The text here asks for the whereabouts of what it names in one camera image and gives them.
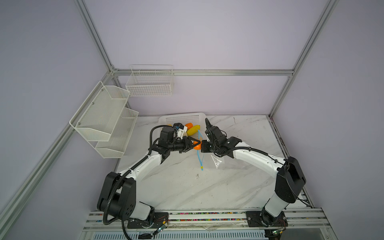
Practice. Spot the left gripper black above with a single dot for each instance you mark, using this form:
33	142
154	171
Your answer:
186	144

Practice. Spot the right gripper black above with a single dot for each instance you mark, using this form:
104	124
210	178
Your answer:
210	139

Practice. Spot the orange piece front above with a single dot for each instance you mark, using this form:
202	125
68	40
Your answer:
198	147

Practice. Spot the clear zip top bag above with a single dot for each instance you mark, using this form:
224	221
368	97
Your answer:
208	158

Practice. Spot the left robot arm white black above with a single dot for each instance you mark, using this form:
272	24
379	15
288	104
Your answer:
118	197

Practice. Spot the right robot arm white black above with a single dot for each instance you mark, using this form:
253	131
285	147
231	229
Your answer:
288	174

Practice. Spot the black round food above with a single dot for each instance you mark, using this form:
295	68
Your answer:
178	126

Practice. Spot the small orange tangerine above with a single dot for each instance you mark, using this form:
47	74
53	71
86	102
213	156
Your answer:
189	125

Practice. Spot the white plastic perforated basket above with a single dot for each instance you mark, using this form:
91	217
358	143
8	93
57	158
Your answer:
197	119

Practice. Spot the lower white mesh shelf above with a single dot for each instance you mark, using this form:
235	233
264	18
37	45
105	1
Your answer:
115	148

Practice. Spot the white mesh shelf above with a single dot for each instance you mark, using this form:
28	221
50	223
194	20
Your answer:
115	148
97	117

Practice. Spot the upper white mesh shelf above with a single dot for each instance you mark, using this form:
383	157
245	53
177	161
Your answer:
97	117

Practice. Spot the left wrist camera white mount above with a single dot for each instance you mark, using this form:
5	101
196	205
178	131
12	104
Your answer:
182	132

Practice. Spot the white wire wall basket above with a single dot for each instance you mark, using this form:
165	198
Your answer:
151	81

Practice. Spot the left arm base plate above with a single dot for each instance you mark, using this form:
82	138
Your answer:
154	221

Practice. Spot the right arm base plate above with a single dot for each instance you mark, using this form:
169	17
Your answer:
255	219

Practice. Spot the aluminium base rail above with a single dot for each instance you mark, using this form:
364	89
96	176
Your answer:
303	224

